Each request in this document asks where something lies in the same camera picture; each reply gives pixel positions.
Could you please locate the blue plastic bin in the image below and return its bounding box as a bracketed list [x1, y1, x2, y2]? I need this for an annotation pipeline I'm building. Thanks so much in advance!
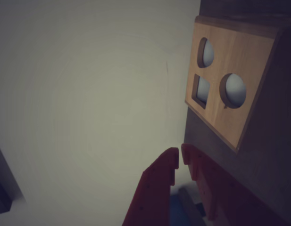
[169, 192, 207, 226]

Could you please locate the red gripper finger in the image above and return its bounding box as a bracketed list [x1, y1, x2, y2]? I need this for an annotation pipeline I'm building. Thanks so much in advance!
[181, 143, 291, 226]
[122, 147, 180, 226]

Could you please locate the dark grey cabinet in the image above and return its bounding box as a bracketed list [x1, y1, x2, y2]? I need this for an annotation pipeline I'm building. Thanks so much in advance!
[0, 137, 27, 216]

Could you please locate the wooden shape sorter box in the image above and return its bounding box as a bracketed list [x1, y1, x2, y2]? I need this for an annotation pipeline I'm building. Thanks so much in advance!
[184, 15, 291, 156]

